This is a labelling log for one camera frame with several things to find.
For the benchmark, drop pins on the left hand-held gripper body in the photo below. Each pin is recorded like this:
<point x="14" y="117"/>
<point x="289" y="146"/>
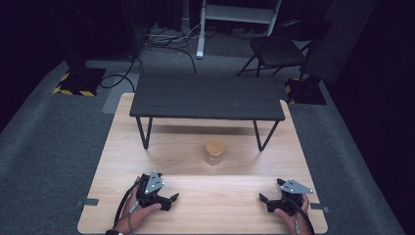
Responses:
<point x="150" y="197"/>

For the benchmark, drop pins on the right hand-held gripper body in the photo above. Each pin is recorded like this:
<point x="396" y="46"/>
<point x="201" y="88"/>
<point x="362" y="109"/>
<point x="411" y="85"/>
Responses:
<point x="291" y="196"/>

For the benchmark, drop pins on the glass jar with wooden lid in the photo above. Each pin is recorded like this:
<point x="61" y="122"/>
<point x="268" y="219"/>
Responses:
<point x="215" y="152"/>

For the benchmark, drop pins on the black shelf with metal legs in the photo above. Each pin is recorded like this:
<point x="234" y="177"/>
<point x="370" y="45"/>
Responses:
<point x="208" y="94"/>

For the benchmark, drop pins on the person's left hand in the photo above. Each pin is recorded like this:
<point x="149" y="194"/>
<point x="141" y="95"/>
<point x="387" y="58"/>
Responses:
<point x="135" y="217"/>

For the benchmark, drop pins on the person's right hand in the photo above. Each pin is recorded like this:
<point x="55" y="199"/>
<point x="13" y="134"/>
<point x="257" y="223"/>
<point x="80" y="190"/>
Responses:
<point x="295" y="223"/>

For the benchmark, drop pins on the grey tape strip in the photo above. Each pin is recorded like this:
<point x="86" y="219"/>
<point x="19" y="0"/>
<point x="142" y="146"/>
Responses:
<point x="88" y="202"/>
<point x="319" y="207"/>

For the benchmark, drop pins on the black wristband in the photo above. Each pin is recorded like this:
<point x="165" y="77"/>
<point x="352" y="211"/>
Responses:
<point x="114" y="232"/>

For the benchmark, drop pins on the black striped stand base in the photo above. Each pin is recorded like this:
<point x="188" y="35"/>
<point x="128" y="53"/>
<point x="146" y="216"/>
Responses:
<point x="80" y="81"/>
<point x="305" y="91"/>

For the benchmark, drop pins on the black folding chair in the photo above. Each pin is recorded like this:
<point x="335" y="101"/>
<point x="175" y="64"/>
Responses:
<point x="277" y="49"/>

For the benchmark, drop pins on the grey curtain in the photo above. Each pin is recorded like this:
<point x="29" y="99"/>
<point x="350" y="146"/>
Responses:
<point x="339" y="39"/>

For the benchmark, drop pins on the white metal desk frame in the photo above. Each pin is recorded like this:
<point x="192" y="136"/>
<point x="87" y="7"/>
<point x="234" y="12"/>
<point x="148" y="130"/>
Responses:
<point x="235" y="14"/>

